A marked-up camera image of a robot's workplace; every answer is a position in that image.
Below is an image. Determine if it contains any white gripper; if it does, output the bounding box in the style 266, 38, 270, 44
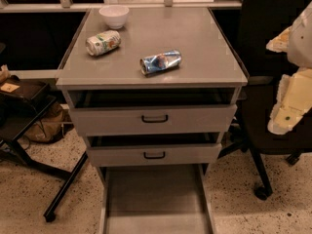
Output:
266, 2, 312, 135

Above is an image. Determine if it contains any blue silver redbull can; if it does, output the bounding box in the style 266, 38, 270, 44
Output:
139, 50, 182, 75

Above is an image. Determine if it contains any grey top drawer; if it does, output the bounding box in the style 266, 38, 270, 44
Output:
70, 91, 236, 137

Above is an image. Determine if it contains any grey middle drawer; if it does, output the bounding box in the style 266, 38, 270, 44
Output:
87, 133, 221, 167

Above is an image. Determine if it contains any grey drawer cabinet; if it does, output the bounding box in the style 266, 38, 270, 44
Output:
55, 6, 249, 183

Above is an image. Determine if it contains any grey open bottom drawer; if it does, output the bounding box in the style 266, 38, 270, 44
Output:
98, 165, 217, 234

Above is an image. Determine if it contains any white green soda can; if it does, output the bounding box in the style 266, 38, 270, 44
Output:
86, 30, 121, 57

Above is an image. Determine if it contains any black office chair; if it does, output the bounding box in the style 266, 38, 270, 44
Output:
213, 0, 312, 200

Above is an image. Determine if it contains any white bowl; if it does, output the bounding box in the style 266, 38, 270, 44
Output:
98, 5, 130, 29

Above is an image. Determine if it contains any brown bag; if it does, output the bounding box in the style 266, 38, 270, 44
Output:
24, 102, 71, 143

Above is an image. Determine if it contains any black side table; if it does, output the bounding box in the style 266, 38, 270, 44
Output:
0, 75, 89, 223

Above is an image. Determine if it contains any black top drawer handle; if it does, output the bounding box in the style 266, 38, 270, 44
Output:
141, 114, 169, 124

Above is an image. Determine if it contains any black drawer handle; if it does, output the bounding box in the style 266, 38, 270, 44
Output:
143, 152, 166, 160
141, 114, 169, 124

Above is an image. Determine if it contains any black middle drawer handle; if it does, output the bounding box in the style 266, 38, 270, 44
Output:
143, 152, 166, 160

